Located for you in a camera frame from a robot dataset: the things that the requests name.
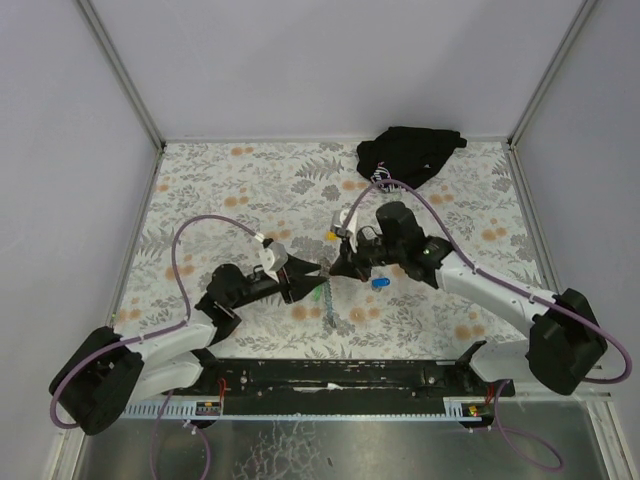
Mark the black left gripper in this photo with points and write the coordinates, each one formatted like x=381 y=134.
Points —
x=288 y=284

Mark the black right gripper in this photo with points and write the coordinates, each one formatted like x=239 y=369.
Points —
x=360 y=260

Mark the steel key holder with rings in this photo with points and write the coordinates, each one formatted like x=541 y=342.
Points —
x=327 y=301

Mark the blue key tag with key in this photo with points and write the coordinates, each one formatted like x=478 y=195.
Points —
x=380 y=283

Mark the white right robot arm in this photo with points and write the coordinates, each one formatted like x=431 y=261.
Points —
x=559 y=344

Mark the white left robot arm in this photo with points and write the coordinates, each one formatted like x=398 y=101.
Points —
x=107 y=373

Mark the floral patterned table mat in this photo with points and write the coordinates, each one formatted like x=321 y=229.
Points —
x=209 y=197

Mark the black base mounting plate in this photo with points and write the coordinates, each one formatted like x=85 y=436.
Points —
x=436 y=378

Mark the black cloth with logo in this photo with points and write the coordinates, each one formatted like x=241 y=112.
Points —
x=410 y=155

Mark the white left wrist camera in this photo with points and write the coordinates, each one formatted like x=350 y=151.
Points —
x=273 y=257

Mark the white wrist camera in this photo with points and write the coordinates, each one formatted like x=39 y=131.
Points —
x=344 y=225
x=273 y=257

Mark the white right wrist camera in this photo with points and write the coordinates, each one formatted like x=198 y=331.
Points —
x=344 y=225

